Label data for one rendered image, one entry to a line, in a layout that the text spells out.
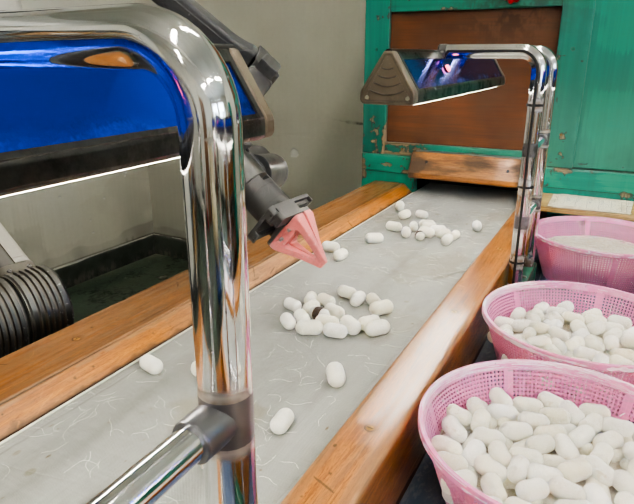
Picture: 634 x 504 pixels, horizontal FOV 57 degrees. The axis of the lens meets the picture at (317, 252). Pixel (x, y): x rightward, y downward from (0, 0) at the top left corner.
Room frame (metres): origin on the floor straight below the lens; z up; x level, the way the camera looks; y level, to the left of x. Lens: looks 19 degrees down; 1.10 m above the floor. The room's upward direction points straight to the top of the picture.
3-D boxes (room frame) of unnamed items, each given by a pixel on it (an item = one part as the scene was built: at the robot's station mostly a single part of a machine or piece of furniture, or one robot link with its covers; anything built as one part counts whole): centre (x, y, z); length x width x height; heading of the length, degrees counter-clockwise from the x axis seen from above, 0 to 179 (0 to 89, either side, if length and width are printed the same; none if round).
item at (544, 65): (1.04, -0.31, 0.90); 0.20 x 0.19 x 0.45; 152
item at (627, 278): (1.10, -0.56, 0.72); 0.27 x 0.27 x 0.10
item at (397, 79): (1.08, -0.24, 1.08); 0.62 x 0.08 x 0.07; 152
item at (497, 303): (0.71, -0.36, 0.72); 0.27 x 0.27 x 0.10
